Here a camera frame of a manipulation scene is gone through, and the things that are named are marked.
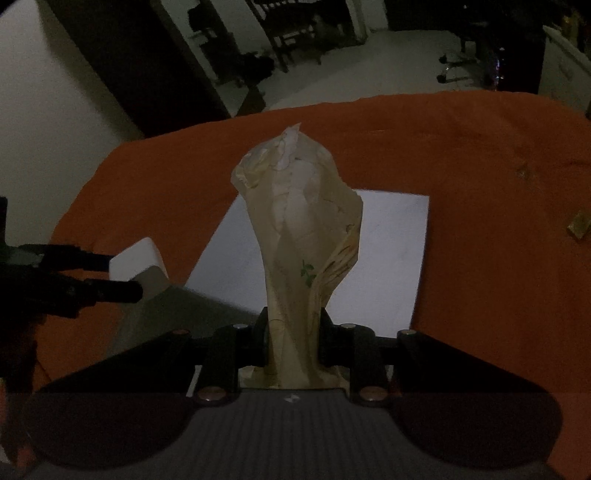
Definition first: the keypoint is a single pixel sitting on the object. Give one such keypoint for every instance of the beige tissue pack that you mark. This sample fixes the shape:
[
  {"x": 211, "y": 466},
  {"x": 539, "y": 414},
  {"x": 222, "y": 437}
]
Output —
[{"x": 295, "y": 221}]

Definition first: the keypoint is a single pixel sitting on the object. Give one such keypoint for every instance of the dark chair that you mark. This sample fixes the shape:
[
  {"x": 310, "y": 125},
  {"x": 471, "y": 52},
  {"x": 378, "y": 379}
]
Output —
[{"x": 210, "y": 32}]

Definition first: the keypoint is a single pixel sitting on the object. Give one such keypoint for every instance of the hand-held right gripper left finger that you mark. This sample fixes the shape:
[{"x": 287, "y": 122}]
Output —
[{"x": 259, "y": 330}]

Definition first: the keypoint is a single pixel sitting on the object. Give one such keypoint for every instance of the office chair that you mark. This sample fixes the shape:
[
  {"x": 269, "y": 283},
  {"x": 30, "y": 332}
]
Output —
[{"x": 466, "y": 50}]

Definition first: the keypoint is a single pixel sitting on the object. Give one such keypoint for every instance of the dark door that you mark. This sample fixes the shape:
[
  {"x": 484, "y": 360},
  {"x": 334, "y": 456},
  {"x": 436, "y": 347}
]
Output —
[{"x": 134, "y": 60}]

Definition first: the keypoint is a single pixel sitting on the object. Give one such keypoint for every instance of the white cabinet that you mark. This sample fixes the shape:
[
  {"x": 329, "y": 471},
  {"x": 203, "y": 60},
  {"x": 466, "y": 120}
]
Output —
[{"x": 565, "y": 64}]

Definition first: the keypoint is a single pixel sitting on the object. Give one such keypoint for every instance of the wooden chair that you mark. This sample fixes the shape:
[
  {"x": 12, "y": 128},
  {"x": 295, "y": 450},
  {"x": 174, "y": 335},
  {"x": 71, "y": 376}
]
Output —
[{"x": 291, "y": 27}]

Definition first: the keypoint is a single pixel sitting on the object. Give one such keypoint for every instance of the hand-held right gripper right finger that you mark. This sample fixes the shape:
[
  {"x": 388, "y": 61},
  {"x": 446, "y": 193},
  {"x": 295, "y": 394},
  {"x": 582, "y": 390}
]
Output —
[{"x": 327, "y": 330}]

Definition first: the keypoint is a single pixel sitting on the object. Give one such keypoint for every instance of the gold wrapper scrap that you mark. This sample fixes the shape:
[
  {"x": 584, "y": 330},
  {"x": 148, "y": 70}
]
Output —
[{"x": 579, "y": 226}]

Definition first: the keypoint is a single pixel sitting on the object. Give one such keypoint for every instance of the white paper sheet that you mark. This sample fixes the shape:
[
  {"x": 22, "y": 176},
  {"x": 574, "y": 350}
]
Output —
[{"x": 392, "y": 258}]

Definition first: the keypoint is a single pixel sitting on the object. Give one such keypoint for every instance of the orange cloth desktop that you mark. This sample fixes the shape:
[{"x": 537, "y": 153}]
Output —
[{"x": 485, "y": 152}]

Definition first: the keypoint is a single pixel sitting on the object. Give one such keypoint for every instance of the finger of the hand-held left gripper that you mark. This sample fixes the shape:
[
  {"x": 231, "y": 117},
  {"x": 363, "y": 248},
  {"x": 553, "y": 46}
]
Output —
[
  {"x": 78, "y": 257},
  {"x": 101, "y": 290}
]

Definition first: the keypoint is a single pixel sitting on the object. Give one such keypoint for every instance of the white power adapter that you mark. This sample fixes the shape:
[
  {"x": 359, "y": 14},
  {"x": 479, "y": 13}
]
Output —
[{"x": 138, "y": 263}]

